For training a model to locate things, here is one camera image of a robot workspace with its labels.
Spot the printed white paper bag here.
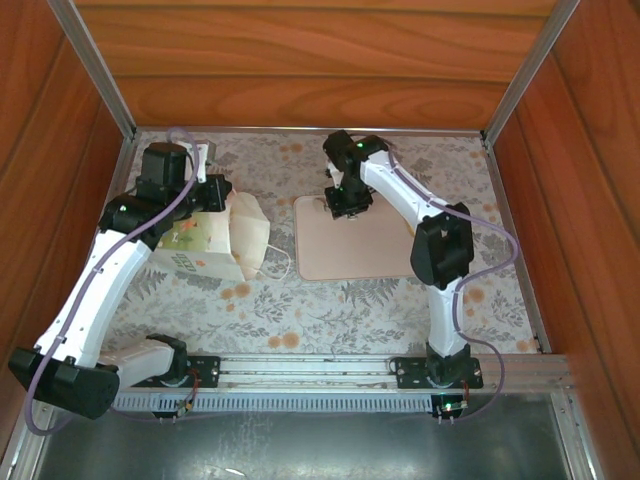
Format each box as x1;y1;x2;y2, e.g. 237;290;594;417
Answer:
149;188;294;283

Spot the floral patterned tablecloth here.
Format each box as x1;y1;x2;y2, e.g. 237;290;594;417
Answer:
112;130;540;354

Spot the grey metal sheet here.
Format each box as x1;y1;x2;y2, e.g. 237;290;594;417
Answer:
29;392;601;480

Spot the aluminium side frame rail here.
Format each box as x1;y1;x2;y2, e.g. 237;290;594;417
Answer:
482;142;553;354
97;138;137;226

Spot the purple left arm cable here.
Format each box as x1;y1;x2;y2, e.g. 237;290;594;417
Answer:
23;127;201;436

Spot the long aluminium frame rail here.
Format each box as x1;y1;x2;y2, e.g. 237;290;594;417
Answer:
134;125;485;139

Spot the aluminium frame post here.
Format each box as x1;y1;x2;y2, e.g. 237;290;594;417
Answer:
480;0;584;146
47;0;139;146

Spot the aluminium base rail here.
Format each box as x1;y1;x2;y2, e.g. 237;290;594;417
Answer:
34;351;572;396

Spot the grey slotted cable duct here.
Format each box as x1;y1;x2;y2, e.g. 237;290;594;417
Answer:
114;392;436;414

